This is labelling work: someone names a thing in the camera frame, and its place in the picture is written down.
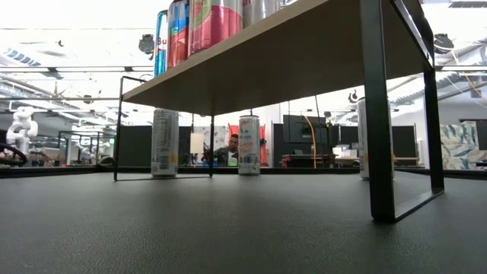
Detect tall white can black lid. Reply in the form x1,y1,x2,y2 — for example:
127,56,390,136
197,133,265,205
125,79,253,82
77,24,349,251
151,108,180,178
356,97,396,180
237,114,262,177

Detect pink white sparkling water can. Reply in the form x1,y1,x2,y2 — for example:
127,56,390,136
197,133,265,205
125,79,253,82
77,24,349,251
242,0,282,28
188,0,244,57

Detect red Fanta soda can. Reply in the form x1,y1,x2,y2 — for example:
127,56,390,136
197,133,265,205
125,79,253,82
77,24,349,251
166,0,190,70

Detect Red Bull energy drink can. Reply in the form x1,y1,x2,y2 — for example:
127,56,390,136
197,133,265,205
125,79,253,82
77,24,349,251
154,10,169,77

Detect wooden shelf black metal legs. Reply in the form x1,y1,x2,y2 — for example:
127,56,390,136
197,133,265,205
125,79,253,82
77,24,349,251
113,0,445,224

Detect person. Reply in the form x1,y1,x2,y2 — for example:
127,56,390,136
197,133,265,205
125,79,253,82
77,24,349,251
212,132,240,167

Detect red fabric panel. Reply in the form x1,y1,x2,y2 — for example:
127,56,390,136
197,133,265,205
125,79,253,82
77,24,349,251
227,124,268,167

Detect leaf print fabric panel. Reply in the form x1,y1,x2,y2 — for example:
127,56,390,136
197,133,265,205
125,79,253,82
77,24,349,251
192,125,230,165
439,120,487,171

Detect white board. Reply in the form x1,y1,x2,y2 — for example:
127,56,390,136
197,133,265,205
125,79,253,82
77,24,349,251
189,132,205,155

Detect dark partition panel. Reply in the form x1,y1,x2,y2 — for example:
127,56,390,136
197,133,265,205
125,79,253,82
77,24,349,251
120,125,153,167
178,125,193,167

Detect black equipment cabinet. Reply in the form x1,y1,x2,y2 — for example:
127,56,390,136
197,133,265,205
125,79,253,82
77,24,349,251
282,113,338,169

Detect white box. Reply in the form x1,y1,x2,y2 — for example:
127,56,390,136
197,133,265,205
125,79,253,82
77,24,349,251
332,144,359,159

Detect black screen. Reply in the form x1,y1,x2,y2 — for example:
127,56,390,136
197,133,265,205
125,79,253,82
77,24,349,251
391,125,419,160
338,124,361,148

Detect black curved hoop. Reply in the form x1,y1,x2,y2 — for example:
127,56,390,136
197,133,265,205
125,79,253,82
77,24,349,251
0,142,28,167

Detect yellow hanging cable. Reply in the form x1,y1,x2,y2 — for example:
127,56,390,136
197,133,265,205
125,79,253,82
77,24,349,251
302,115,318,169

